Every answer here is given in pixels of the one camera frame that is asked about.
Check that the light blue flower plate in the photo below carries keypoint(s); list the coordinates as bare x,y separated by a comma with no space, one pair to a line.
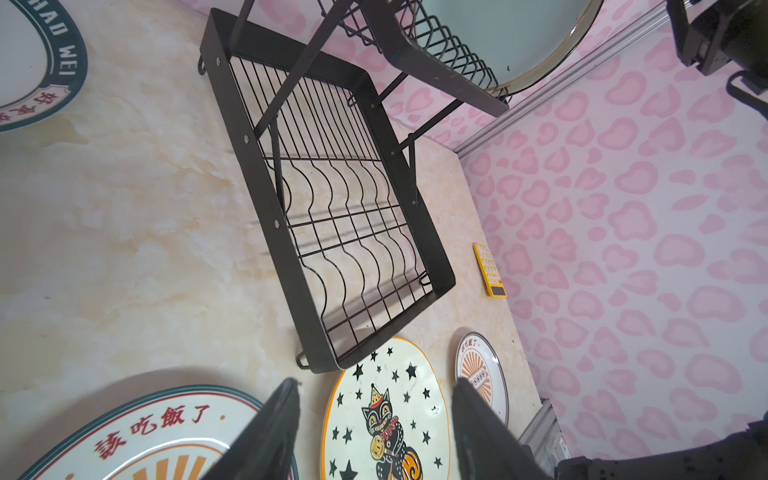
522,41

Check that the left orange sunburst plate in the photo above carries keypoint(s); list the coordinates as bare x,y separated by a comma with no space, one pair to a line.
177,433

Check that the right orange sunburst plate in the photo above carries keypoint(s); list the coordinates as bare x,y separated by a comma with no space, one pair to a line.
477,362

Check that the orange sunburst plate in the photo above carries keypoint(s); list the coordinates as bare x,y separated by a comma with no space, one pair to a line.
177,433
477,362

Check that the yellow calculator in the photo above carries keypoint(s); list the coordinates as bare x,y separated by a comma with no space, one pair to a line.
489,272

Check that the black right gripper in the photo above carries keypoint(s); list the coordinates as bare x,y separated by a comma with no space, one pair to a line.
727,31

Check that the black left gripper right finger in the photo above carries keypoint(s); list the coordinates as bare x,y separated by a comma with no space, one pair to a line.
485,448

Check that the green-rim lettered white plate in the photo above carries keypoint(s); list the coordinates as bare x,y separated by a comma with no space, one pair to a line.
44,61

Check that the black two-tier dish rack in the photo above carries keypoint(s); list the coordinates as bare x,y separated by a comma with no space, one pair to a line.
355,250

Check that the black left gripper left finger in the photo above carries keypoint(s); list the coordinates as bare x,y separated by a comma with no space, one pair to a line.
264,450

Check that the cat pumpkin star plate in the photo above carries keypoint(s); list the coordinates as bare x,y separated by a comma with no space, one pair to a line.
387,419

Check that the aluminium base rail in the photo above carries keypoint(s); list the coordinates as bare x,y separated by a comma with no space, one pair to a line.
544,440

